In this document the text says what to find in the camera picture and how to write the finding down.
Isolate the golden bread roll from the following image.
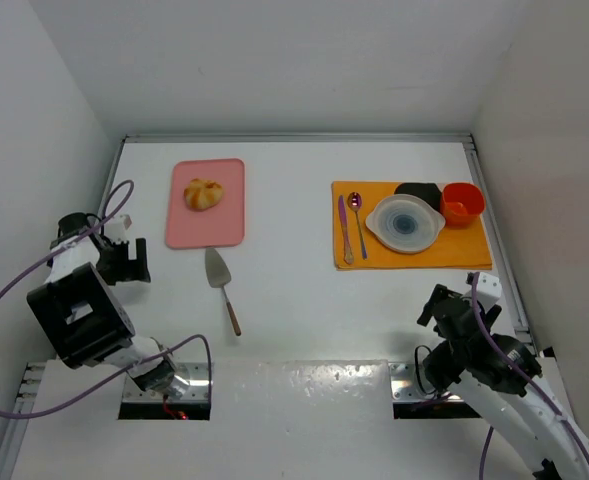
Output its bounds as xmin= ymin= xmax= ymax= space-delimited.
xmin=183 ymin=178 xmax=224 ymax=211

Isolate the metal cake server wooden handle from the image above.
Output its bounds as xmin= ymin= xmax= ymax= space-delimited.
xmin=204 ymin=246 xmax=242 ymax=337

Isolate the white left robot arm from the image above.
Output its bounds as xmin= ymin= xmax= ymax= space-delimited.
xmin=27 ymin=212 xmax=189 ymax=400

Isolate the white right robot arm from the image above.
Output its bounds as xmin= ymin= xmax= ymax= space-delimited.
xmin=417 ymin=275 xmax=589 ymax=479

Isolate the orange placemat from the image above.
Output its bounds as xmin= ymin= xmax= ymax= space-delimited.
xmin=331 ymin=181 xmax=493 ymax=270

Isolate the clear glass plate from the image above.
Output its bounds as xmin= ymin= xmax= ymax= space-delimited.
xmin=365 ymin=194 xmax=446 ymax=254

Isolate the orange cup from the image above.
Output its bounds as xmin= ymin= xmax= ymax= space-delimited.
xmin=440 ymin=182 xmax=486 ymax=227

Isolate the pink cutting board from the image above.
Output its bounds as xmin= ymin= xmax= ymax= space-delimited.
xmin=165 ymin=158 xmax=245 ymax=249

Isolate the purple iridescent knife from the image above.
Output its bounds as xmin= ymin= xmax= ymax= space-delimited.
xmin=338 ymin=195 xmax=354 ymax=265

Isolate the black coaster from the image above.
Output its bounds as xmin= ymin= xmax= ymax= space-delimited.
xmin=394 ymin=182 xmax=442 ymax=212

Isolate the purple iridescent spoon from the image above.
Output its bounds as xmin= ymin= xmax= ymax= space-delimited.
xmin=348 ymin=191 xmax=368 ymax=260

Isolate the white foam front panel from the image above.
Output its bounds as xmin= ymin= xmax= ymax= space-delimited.
xmin=11 ymin=357 xmax=589 ymax=480

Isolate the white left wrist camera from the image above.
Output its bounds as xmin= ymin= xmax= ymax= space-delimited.
xmin=103 ymin=214 xmax=132 ymax=245

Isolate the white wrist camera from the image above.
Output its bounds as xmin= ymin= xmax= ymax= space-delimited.
xmin=103 ymin=214 xmax=132 ymax=245
xmin=466 ymin=272 xmax=503 ymax=314

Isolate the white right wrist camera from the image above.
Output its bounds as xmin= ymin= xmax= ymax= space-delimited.
xmin=466 ymin=272 xmax=503 ymax=314

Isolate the black short cable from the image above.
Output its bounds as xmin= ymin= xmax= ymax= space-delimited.
xmin=412 ymin=344 xmax=438 ymax=397

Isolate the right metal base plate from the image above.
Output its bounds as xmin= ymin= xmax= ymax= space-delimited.
xmin=388 ymin=363 xmax=463 ymax=405

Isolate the metal base plate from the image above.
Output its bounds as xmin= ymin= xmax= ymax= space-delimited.
xmin=122 ymin=363 xmax=210 ymax=403
xmin=388 ymin=363 xmax=463 ymax=405

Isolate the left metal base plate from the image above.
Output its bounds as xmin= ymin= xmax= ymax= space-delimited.
xmin=122 ymin=363 xmax=210 ymax=403

